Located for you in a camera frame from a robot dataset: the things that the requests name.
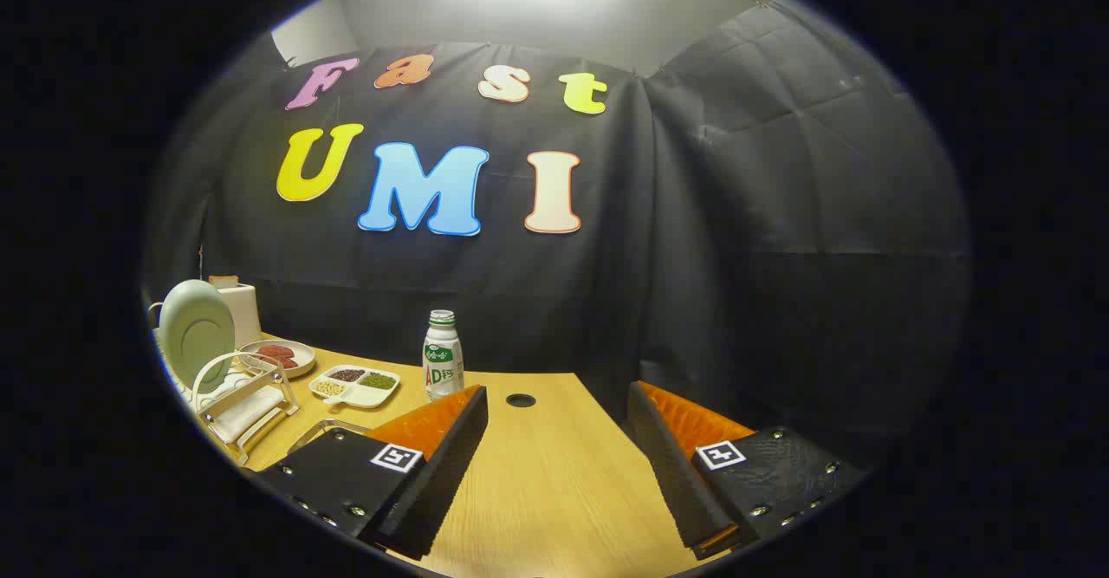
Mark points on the toast bread slice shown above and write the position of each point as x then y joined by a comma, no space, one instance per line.
223,281

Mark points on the beige plate with meat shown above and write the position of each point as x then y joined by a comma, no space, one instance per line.
301,358

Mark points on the pale green plate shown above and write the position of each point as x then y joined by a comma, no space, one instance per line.
197,335

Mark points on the red meat patty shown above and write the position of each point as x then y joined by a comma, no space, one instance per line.
275,352
282,361

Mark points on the white toaster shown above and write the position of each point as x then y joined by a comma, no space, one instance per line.
243,314

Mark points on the white green-label drink bottle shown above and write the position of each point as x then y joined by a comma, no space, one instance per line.
443,361

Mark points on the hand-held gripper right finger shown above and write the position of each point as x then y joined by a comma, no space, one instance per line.
671,474

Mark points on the white divided bean tray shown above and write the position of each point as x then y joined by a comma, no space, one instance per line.
368,394

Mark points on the black backdrop cloth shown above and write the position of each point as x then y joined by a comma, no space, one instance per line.
736,257

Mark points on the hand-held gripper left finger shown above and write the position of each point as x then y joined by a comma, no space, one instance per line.
437,474

